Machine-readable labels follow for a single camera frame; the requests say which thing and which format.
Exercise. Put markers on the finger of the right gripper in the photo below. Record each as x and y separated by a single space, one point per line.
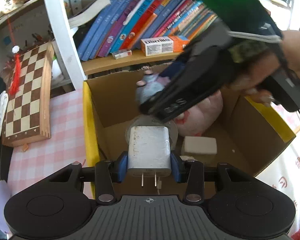
179 95
185 64

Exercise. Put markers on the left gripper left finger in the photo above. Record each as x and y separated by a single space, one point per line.
108 172

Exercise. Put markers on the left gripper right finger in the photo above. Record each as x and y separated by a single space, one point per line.
190 172

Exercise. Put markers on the pink plush pig toy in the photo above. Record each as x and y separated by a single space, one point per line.
197 119

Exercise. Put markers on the pale blue toy truck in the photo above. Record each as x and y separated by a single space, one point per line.
149 85

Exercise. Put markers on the white packing tape roll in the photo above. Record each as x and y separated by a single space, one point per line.
145 133

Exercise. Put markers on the large white charger plug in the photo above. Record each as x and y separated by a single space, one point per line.
150 164

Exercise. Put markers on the cream wrist watch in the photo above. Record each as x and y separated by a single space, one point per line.
187 158

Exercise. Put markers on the person right hand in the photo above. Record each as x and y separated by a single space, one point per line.
265 65

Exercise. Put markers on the white orange medicine box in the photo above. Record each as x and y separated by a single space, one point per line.
163 45

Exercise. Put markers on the pink checkered tablecloth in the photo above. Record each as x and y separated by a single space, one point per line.
67 144

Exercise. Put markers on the yellow cardboard box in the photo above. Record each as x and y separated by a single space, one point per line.
248 135

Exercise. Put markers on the row of colourful books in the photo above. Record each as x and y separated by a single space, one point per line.
116 27

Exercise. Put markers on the wooden chess board box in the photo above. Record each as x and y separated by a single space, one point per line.
27 118

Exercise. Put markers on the red tassel ornament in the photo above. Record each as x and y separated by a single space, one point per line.
14 87

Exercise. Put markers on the white shelf post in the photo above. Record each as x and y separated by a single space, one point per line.
64 38

